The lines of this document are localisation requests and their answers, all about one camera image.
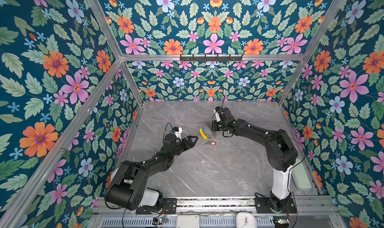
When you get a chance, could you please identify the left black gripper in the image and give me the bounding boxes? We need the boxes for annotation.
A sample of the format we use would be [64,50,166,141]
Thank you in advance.
[170,135,198,158]

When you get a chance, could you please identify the grey yellow keyring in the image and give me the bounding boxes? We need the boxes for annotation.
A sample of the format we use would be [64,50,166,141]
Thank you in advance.
[199,122,215,140]

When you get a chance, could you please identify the red capped key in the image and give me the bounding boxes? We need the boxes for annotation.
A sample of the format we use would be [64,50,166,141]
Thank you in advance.
[205,141,217,146]

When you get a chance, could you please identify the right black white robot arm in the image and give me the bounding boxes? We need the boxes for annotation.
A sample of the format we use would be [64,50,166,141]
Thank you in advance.
[212,107,298,213]

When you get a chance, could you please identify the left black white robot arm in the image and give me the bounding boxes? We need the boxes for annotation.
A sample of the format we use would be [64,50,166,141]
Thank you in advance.
[105,134,199,211]

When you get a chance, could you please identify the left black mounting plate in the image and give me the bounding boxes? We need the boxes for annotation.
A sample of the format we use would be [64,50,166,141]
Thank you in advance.
[136,198,177,215]

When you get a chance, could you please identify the black mounting plate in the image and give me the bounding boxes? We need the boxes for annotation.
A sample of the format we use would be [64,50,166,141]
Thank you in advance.
[254,197,297,214]
[136,198,177,215]

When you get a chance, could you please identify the white square device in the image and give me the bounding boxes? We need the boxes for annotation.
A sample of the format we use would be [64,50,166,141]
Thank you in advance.
[176,215,200,228]

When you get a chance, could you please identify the left small circuit board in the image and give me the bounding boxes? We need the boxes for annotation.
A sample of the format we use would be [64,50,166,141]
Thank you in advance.
[152,218,169,226]

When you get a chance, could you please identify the small circuit board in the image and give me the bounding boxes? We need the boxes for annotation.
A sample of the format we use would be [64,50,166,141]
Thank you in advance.
[152,218,169,226]
[273,218,290,228]

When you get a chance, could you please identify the pale green sponge block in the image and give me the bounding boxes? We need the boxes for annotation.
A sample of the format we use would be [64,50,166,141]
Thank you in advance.
[292,158,312,191]

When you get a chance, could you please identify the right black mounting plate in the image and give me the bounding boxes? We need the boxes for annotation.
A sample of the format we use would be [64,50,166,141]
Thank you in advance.
[254,197,297,214]

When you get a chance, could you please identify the right small circuit board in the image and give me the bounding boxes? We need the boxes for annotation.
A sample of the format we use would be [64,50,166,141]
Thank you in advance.
[273,218,290,228]

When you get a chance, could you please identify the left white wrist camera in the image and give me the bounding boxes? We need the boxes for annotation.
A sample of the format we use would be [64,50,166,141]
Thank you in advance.
[173,127,183,141]

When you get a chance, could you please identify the black hook rail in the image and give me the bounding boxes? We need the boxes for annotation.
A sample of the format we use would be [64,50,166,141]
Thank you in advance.
[179,54,243,63]

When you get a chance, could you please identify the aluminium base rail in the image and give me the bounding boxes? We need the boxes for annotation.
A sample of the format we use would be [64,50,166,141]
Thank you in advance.
[92,195,340,217]

